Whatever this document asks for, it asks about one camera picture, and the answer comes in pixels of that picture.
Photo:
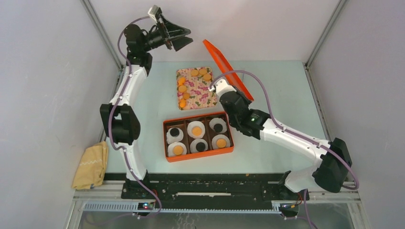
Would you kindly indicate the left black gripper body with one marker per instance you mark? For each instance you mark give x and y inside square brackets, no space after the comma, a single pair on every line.
[159,38]

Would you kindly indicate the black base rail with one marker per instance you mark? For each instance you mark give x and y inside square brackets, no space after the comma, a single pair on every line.
[213,191]

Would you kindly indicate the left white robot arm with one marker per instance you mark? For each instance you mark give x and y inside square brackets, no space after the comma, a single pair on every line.
[120,122]

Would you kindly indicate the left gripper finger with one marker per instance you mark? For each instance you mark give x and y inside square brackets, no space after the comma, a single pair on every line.
[174,29]
[181,42]

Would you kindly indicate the tan cloth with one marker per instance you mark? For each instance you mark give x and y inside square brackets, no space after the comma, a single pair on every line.
[92,167]

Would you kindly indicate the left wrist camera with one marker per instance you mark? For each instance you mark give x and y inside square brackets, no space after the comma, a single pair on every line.
[154,12]

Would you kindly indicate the white paper cup back-right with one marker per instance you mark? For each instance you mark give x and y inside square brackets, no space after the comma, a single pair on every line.
[220,121]

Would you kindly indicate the white paper cup back-middle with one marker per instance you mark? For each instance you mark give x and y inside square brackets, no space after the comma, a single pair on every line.
[193,124]

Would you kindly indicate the black cookie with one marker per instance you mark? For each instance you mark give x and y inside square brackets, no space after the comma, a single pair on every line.
[218,128]
[174,132]
[200,147]

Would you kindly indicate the orange tin box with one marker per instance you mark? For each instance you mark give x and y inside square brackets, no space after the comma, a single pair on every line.
[209,134]

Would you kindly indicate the orange fish cookie top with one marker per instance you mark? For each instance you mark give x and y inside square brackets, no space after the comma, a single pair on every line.
[181,81]

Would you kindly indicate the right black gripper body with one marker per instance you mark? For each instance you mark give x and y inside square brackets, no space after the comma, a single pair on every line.
[245,102]

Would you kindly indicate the orange tin lid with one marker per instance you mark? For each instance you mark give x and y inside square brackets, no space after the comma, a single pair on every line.
[225,66]

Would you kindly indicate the white paper cup front-left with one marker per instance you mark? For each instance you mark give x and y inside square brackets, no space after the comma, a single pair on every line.
[171,146]

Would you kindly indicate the floral tray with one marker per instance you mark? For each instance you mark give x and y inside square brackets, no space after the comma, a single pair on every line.
[198,88]

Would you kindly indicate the white paper cup front-middle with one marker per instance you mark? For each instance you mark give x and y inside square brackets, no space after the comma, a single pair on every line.
[193,144]

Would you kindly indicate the round orange cookie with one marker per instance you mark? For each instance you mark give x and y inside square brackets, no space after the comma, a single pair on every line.
[202,71]
[182,89]
[207,77]
[197,131]
[185,96]
[178,150]
[194,72]
[221,143]

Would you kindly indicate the white paper cup front-right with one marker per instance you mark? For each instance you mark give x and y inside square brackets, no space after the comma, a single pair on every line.
[214,139]

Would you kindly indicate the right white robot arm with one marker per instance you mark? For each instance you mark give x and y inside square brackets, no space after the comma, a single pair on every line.
[326,171]

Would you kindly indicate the white paper cup back-left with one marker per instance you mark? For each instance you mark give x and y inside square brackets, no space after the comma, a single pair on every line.
[171,139]

